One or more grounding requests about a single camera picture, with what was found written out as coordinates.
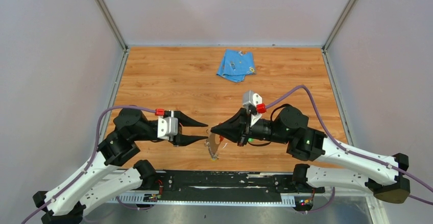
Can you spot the blue folded cloth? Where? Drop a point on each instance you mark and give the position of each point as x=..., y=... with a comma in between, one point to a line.
x=236, y=65

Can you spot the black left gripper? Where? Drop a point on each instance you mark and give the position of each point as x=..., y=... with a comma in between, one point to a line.
x=181, y=139

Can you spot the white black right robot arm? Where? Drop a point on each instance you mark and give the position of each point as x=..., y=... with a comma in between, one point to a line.
x=326, y=162

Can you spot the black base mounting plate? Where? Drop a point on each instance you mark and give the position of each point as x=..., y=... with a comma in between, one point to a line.
x=226, y=186

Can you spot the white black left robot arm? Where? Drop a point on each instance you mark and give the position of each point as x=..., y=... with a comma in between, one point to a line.
x=85, y=189

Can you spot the metal keyring plate with spring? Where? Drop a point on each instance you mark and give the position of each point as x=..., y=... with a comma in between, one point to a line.
x=215, y=143

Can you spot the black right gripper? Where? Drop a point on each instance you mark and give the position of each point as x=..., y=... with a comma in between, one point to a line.
x=237, y=128

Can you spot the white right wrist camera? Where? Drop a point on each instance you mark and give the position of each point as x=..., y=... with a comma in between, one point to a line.
x=254, y=105

